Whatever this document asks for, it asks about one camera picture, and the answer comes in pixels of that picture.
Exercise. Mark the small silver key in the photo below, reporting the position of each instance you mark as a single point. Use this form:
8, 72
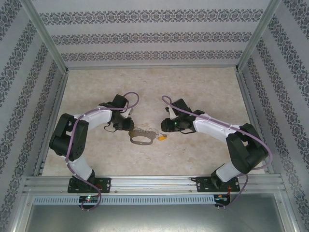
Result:
164, 134

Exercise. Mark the plastic key tag with label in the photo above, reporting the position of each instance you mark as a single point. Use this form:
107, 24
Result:
163, 138

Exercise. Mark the metal keyring holder with rings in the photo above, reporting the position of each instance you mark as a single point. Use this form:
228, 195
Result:
152, 136

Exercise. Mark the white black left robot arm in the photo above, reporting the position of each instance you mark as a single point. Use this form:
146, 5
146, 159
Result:
67, 140

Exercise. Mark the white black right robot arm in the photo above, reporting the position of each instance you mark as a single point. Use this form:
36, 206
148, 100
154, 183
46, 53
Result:
212, 128

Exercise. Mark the black mounting plate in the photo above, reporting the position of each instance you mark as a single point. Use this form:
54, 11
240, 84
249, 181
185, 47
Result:
105, 184
204, 186

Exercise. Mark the small circuit board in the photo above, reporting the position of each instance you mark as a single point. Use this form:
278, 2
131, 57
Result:
220, 198
89, 198

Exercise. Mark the grey sheet metal panel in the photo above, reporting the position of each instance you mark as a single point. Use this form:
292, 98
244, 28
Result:
154, 220

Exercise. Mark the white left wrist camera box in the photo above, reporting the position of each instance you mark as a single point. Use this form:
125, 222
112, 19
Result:
129, 113

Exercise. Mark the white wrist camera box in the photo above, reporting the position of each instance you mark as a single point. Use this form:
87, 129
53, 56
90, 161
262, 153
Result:
129, 113
171, 113

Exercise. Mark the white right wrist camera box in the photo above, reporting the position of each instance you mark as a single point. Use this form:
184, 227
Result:
171, 113

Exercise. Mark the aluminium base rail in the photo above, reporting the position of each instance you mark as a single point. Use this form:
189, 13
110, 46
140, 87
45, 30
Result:
154, 183

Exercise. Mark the aluminium corner post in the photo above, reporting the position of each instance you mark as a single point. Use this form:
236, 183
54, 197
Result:
257, 33
45, 33

